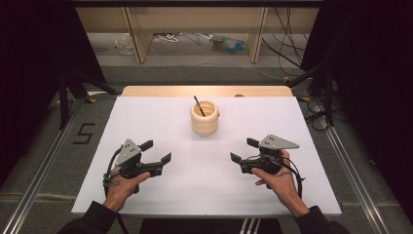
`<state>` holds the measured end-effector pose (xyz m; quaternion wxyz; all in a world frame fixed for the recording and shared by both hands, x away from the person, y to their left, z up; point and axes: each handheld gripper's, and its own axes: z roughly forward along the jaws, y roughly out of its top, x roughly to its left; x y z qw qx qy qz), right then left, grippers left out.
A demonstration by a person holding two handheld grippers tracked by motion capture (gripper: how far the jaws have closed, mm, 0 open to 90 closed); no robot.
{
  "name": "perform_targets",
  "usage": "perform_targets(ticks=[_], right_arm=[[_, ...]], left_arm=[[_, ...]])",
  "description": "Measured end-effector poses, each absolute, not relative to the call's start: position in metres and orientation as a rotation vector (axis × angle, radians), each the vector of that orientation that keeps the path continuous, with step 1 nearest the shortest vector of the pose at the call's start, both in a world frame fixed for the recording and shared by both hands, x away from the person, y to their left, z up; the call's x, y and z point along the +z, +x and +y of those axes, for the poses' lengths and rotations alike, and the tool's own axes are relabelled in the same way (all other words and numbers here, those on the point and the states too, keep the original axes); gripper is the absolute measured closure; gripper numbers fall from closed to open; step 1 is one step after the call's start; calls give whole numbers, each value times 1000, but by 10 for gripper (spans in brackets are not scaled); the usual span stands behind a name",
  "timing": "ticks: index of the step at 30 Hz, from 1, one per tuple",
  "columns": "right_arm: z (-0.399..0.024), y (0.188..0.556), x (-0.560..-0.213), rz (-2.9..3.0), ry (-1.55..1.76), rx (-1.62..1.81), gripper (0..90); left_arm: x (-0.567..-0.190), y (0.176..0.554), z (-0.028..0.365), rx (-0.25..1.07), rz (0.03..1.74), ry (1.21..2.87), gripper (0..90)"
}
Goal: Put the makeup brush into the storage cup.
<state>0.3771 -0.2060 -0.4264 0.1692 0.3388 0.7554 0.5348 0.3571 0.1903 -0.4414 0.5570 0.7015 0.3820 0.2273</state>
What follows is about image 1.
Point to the wooden shelf unit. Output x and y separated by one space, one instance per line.
195 19

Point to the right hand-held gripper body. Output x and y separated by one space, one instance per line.
269 159

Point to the aluminium floor rail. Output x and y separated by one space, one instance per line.
35 188
357 182

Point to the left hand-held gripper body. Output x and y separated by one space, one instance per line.
130 156

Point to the black metal stand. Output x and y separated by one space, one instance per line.
65 97
328 97

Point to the person's right hand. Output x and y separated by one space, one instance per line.
282 185

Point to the black curtain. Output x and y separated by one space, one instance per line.
32 65
370 65

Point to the clear plastic bag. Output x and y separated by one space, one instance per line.
125 45

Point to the white table cover sheet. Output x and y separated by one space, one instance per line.
201 182

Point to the person's left hand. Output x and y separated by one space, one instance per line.
125 188

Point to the cream duck pen holder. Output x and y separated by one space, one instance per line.
204 125

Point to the colourful plastic packets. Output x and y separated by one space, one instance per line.
229 45

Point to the black pen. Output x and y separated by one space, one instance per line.
198 105

